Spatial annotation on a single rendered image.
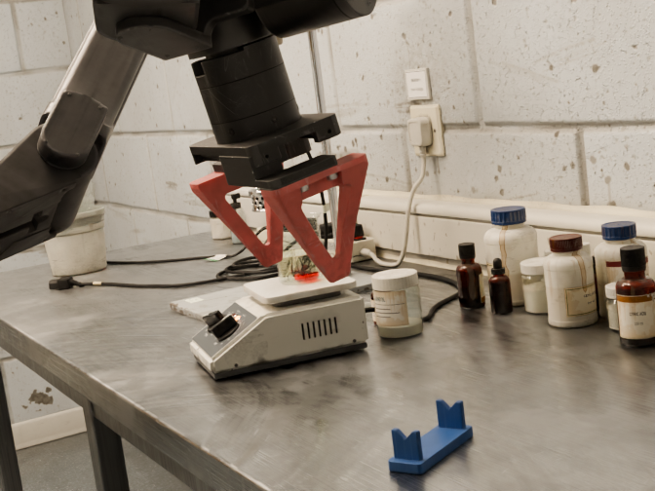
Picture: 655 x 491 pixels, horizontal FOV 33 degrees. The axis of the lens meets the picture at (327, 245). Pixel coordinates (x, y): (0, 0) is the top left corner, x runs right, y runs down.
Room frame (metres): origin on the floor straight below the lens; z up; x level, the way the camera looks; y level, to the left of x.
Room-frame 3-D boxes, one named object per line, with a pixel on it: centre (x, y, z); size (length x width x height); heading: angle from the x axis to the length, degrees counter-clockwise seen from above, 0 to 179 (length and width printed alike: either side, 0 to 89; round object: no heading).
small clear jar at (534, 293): (1.41, -0.27, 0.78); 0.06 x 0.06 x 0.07
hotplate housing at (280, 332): (1.36, 0.07, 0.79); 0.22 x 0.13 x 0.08; 107
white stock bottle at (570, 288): (1.33, -0.29, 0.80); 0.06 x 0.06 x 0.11
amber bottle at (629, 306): (1.21, -0.34, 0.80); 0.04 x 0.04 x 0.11
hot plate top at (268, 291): (1.37, 0.04, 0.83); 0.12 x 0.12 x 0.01; 17
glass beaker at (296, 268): (1.38, 0.03, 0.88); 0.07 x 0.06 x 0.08; 123
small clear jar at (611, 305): (1.28, -0.34, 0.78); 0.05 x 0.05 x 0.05
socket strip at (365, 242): (2.12, 0.03, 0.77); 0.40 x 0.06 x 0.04; 28
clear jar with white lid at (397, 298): (1.38, -0.08, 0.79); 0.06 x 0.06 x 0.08
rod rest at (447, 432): (0.94, -0.07, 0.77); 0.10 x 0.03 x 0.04; 145
